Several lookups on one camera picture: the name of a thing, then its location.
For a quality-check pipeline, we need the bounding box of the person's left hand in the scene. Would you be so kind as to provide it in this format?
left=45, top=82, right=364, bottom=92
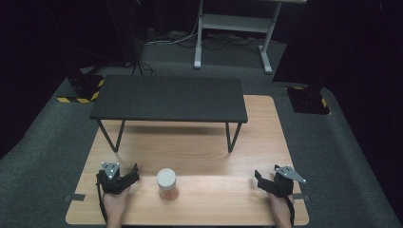
left=102, top=185, right=131, bottom=223

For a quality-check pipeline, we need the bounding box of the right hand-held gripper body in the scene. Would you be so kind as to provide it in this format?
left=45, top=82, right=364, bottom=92
left=267, top=163, right=308, bottom=199

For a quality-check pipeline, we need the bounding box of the black shelf riser with metal legs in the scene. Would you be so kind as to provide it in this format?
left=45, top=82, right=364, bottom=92
left=88, top=74, right=249, bottom=154

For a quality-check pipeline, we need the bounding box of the white-lidded jar with orange contents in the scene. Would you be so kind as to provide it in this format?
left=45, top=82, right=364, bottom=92
left=155, top=167, right=180, bottom=201

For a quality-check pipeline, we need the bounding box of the black right gripper strap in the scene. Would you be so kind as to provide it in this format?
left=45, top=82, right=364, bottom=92
left=284, top=195, right=297, bottom=228

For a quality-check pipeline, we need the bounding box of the black base plate with hazard tape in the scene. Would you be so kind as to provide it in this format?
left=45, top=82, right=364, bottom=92
left=285, top=84, right=332, bottom=115
left=56, top=73, right=106, bottom=105

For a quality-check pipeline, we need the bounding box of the black gripper strap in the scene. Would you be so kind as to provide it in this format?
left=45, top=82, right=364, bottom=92
left=95, top=172, right=109, bottom=224
left=284, top=195, right=297, bottom=228

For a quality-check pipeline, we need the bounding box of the person's right hand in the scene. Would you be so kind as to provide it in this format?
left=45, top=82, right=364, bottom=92
left=267, top=191, right=295, bottom=224

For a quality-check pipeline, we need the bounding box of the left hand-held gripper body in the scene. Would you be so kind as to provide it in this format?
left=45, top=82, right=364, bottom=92
left=96, top=161, right=133, bottom=196

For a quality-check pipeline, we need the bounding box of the grey metal desk frame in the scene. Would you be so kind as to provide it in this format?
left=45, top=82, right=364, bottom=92
left=193, top=0, right=308, bottom=75

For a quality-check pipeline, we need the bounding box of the bundle of floor cables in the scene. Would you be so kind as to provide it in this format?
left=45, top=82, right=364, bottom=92
left=144, top=28, right=270, bottom=51

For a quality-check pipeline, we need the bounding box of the black left gripper strap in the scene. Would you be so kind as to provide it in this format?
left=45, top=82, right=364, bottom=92
left=95, top=172, right=109, bottom=224

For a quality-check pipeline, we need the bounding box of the black stand with tripod feet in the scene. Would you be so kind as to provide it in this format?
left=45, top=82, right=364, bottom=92
left=104, top=0, right=157, bottom=77

